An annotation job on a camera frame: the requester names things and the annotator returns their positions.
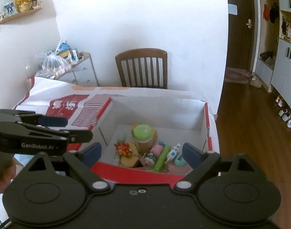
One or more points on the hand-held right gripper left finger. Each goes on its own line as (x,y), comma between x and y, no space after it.
(93,155)

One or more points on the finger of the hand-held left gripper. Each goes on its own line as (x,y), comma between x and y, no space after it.
(54,121)
(76,136)

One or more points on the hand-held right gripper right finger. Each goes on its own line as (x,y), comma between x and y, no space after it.
(192,156)

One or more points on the teal pencil sharpener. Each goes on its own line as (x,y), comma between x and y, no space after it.
(180,162)

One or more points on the green marker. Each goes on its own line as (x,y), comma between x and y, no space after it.
(162,158)

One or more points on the red orange toy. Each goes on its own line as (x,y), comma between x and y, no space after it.
(122,149)

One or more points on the pink ball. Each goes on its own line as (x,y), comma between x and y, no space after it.
(158,149)

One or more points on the jar with green lid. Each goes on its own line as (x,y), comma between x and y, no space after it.
(143,133)

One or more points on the red cardboard box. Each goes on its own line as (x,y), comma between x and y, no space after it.
(159,109)

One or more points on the person's left hand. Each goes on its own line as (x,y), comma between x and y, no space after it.
(5,179)

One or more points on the blue patterned tablecloth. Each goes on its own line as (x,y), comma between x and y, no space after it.
(19,161)

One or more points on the clear plastic bag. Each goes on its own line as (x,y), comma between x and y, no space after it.
(53,65)

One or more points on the small white drawer cabinet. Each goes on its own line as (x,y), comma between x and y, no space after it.
(85,74)

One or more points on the clear plastic cover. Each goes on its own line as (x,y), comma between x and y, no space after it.
(29,70)

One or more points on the pile of toiletries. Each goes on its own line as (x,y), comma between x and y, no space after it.
(66,51)

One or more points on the patterned doormat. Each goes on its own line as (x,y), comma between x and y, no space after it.
(237,75)

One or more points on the pair of slippers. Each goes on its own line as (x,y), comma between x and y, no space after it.
(255,81)

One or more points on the wooden chair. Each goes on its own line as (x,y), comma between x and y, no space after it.
(140,54)

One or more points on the dark brown door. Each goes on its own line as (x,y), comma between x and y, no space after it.
(241,43)

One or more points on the black bag on bench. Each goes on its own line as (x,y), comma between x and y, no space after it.
(266,56)

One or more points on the golden ornament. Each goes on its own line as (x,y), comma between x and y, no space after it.
(23,0)

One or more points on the white paper note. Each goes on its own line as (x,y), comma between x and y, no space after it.
(232,9)

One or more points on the clutter on open shelves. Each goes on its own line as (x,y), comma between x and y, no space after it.
(290,31)

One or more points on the red hat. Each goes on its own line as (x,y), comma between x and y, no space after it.
(266,13)

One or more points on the black hanging bag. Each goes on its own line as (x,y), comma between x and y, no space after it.
(274,13)

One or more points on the wooden wall shelf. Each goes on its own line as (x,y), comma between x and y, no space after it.
(21,14)

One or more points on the white cupboard wall unit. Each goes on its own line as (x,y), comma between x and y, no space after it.
(286,71)

